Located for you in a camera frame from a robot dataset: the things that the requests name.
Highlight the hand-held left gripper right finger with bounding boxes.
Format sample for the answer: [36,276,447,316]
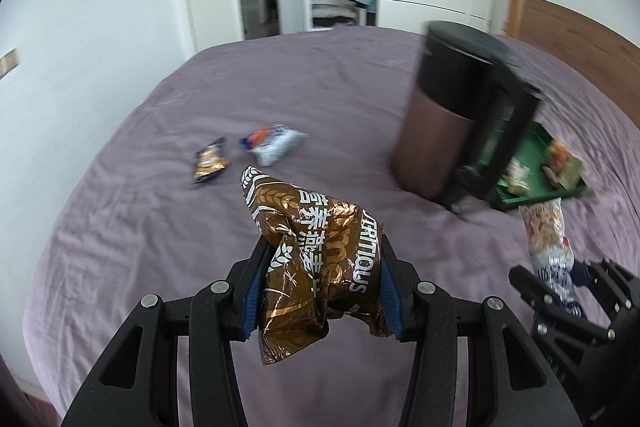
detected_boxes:
[377,234,583,427]

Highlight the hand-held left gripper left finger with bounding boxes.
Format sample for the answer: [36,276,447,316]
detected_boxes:
[61,234,273,427]

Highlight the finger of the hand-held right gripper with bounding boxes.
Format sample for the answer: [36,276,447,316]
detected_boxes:
[508,266,615,344]
[571,258,640,324]

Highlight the long white snack packet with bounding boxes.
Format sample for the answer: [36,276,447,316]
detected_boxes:
[519,199,583,315]

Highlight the large brown foil snack packet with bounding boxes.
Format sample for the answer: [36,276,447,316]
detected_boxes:
[240,165,396,366]

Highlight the small white snack packet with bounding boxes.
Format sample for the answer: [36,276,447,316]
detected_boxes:
[501,158,532,196]

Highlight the snack packets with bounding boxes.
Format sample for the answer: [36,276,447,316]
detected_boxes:
[541,140,585,190]

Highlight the green box tray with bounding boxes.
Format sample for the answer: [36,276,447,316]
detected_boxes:
[475,121,587,211]

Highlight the purple bed sheet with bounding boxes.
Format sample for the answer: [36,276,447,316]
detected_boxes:
[22,26,640,427]

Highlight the small brown foil snack packet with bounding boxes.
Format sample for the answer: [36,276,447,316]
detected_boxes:
[193,136,232,184]

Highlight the blue and white snack packet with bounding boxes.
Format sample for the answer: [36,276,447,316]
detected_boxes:
[238,123,309,167]

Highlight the black and wood cylinder bin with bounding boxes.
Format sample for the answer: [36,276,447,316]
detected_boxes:
[390,20,544,214]

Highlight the wooden headboard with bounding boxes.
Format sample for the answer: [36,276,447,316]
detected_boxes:
[507,0,640,128]

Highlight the stack of white and black clothes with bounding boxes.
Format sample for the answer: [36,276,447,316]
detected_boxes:
[312,1,359,28]

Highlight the beige wall switch plate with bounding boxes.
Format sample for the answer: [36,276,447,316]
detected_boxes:
[0,49,19,78]

